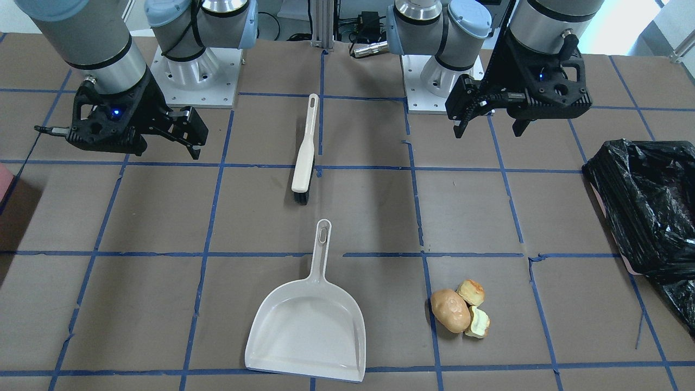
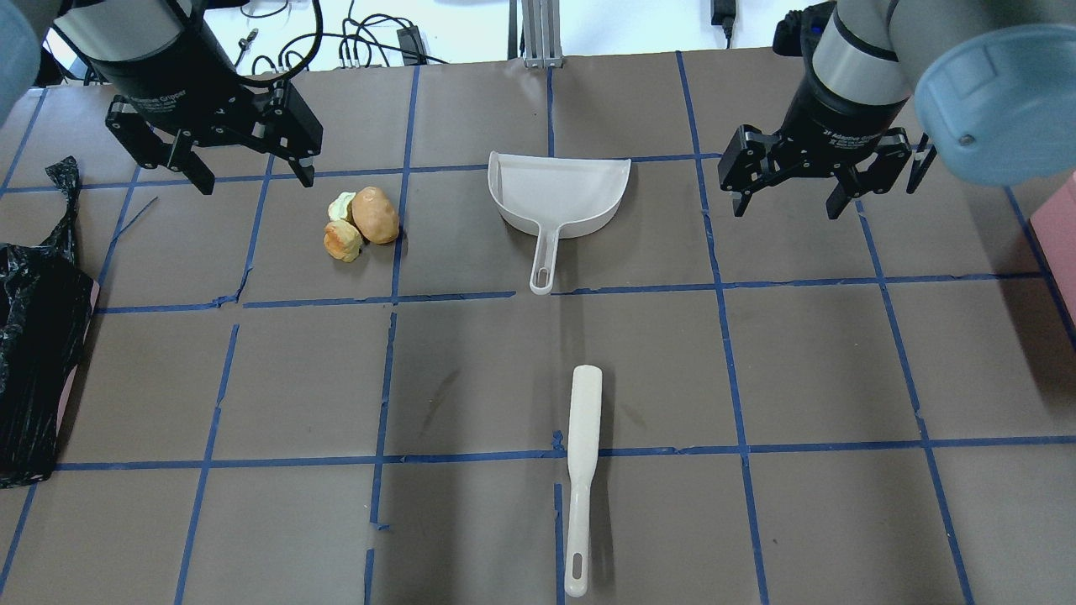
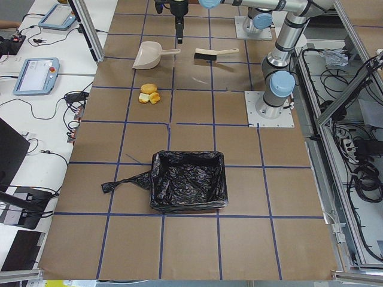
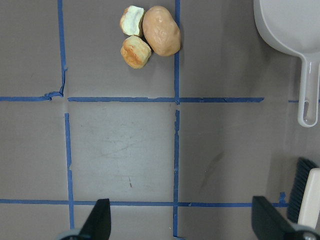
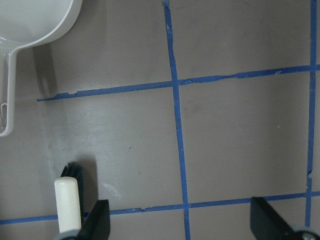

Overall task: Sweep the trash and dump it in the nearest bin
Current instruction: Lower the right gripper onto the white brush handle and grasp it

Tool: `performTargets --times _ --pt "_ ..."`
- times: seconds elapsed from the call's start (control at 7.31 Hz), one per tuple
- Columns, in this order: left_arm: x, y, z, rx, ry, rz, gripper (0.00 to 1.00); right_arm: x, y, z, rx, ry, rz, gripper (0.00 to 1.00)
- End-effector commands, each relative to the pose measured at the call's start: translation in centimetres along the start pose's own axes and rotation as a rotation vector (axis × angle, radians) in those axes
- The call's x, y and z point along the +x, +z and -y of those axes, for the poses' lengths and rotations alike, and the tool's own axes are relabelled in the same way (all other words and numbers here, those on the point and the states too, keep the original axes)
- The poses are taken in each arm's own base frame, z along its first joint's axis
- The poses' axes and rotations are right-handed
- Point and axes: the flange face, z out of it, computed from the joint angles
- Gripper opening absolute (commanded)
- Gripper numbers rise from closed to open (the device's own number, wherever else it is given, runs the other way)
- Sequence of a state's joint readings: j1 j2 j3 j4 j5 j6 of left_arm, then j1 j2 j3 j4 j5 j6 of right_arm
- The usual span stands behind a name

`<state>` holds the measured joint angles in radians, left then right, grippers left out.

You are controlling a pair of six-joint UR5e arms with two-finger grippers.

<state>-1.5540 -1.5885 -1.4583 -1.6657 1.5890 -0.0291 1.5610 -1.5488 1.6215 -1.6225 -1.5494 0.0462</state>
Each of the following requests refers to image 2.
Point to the yellow orange food piece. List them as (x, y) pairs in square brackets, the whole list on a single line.
[(343, 241)]

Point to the brown potato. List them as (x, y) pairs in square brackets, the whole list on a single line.
[(375, 216)]

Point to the black power adapter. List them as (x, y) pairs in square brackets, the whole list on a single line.
[(411, 46)]

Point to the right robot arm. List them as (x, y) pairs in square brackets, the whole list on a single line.
[(891, 86)]

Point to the pink plastic bin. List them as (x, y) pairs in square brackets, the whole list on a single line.
[(1054, 226)]

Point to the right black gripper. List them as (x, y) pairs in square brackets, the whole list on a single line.
[(843, 107)]

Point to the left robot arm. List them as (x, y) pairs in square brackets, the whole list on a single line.
[(136, 46)]

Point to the pale green food piece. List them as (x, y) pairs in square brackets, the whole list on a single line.
[(341, 207)]

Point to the white handled brush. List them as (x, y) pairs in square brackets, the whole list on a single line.
[(585, 411)]

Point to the white plastic dustpan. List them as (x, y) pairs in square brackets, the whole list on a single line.
[(553, 199)]

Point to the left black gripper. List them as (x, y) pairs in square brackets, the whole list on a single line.
[(161, 82)]

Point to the aluminium frame post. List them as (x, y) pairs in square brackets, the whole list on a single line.
[(541, 33)]

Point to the black lined trash bin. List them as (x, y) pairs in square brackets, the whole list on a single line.
[(47, 306)]

